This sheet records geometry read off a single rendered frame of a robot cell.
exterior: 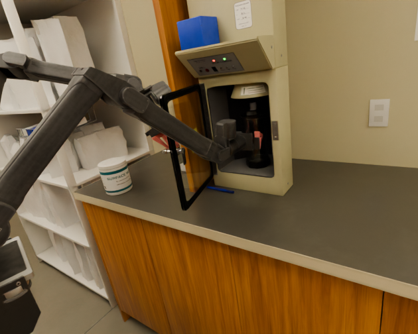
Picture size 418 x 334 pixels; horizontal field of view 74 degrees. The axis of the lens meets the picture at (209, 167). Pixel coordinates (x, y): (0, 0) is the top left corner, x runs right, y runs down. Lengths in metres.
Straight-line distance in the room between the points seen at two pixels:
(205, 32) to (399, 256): 0.85
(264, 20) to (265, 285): 0.86
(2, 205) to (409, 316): 0.93
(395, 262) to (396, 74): 0.77
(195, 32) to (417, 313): 0.98
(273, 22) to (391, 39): 0.52
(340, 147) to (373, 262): 0.72
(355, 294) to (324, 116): 0.81
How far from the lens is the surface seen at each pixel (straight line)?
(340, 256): 0.84
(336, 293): 0.92
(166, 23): 1.13
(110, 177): 1.36
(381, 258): 0.86
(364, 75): 1.36
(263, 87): 1.07
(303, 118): 1.45
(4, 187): 0.65
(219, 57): 0.98
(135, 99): 0.68
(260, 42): 0.90
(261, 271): 0.98
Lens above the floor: 1.46
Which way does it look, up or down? 21 degrees down
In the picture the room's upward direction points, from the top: 9 degrees counter-clockwise
